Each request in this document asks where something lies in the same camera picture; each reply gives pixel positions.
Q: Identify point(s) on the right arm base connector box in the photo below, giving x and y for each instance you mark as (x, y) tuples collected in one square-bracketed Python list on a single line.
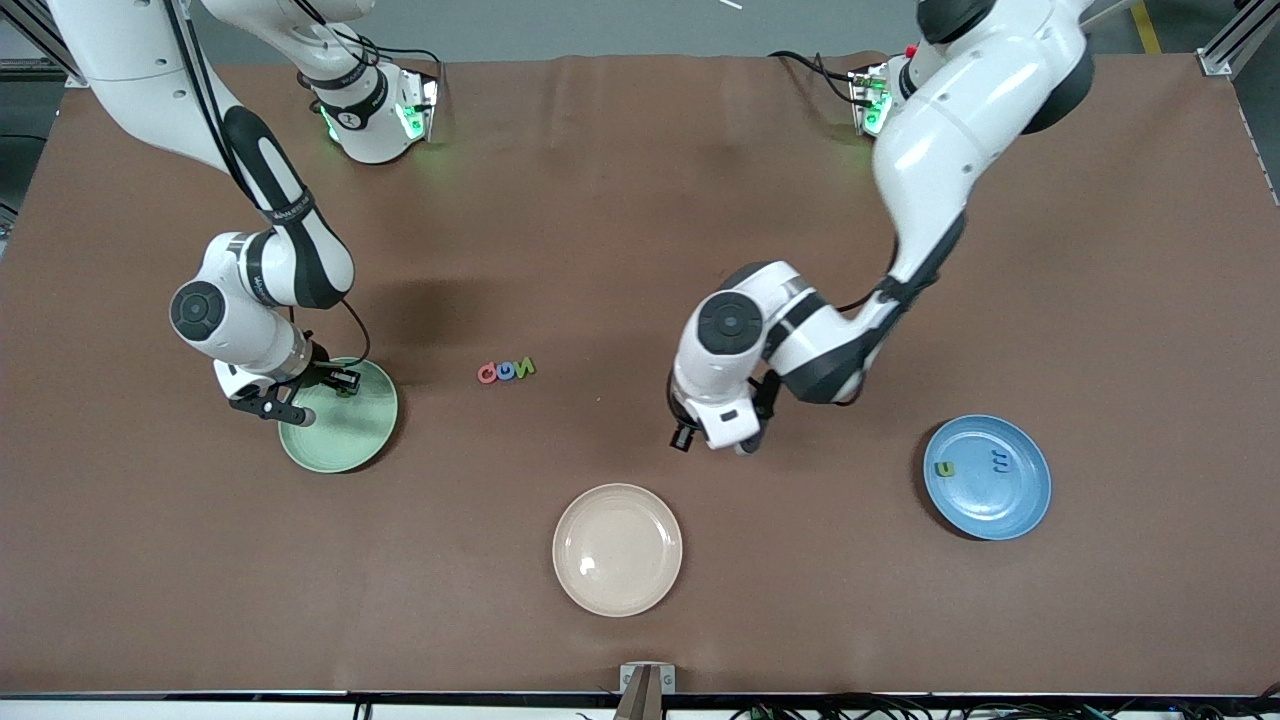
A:
[(415, 105)]

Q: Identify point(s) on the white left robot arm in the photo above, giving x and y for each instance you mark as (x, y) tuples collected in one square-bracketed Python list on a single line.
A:
[(950, 130)]

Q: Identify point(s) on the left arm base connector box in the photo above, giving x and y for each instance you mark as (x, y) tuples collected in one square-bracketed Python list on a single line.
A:
[(868, 100)]

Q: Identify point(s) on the blue plate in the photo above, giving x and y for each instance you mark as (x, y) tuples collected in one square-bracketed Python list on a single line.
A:
[(990, 505)]

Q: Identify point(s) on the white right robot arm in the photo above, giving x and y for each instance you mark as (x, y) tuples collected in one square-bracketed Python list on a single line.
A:
[(130, 60)]

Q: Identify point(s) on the green plate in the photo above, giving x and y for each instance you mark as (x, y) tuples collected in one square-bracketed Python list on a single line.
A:
[(350, 440)]

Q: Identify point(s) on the blue lowercase letter m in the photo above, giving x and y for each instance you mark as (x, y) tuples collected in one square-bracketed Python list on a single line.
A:
[(1000, 460)]

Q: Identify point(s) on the silver mounting bracket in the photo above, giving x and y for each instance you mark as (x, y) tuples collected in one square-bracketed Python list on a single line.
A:
[(628, 678)]

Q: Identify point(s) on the aluminium frame profile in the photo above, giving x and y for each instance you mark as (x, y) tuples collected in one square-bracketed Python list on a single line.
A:
[(1215, 62), (55, 62)]

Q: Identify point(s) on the brown tablecloth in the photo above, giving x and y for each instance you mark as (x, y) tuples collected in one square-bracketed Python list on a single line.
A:
[(640, 200)]

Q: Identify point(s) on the red capital foam letter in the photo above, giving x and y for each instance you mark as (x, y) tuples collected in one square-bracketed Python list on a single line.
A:
[(487, 374)]

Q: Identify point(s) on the tan camera pole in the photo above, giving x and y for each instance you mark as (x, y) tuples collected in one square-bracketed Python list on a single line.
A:
[(642, 705)]

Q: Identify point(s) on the green capital letter N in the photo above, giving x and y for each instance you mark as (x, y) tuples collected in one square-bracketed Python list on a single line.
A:
[(525, 368)]

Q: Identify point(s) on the blue round capital letter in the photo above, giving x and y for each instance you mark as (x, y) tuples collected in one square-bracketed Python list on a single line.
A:
[(507, 371)]

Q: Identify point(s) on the yellow floor tape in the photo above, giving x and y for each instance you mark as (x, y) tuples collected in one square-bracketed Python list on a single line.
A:
[(1148, 25)]

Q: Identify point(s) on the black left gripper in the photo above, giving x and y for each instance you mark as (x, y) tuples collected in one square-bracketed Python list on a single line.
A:
[(678, 412)]

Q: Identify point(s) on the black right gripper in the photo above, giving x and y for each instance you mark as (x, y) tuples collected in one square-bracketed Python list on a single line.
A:
[(322, 369)]

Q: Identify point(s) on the beige plate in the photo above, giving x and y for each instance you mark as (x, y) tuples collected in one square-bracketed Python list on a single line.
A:
[(617, 550)]

